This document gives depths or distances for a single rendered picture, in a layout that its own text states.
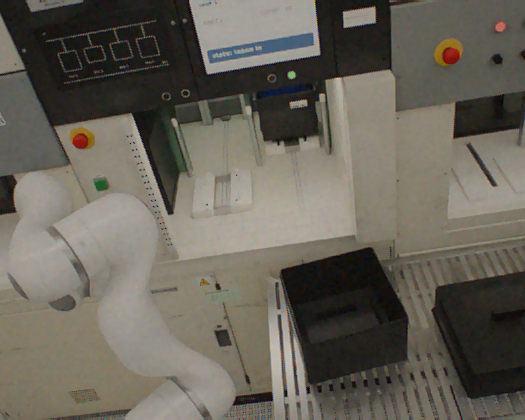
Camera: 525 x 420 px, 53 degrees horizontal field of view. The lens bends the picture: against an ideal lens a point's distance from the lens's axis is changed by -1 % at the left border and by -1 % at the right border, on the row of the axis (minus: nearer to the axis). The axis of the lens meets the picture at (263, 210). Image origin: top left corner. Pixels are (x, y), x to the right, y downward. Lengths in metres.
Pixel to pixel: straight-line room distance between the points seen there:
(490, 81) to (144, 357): 1.07
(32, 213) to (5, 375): 1.54
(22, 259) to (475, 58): 1.12
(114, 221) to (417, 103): 0.90
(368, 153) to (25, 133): 0.90
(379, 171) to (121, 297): 0.86
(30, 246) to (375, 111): 0.90
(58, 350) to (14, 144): 0.90
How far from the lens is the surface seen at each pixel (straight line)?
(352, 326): 1.58
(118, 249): 0.83
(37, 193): 0.91
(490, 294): 1.55
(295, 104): 1.99
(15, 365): 2.30
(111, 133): 1.49
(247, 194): 1.87
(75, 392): 2.39
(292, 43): 1.34
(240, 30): 1.32
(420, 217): 1.71
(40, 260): 0.81
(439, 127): 1.53
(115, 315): 0.89
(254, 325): 1.97
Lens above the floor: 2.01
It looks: 38 degrees down
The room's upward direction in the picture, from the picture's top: 12 degrees counter-clockwise
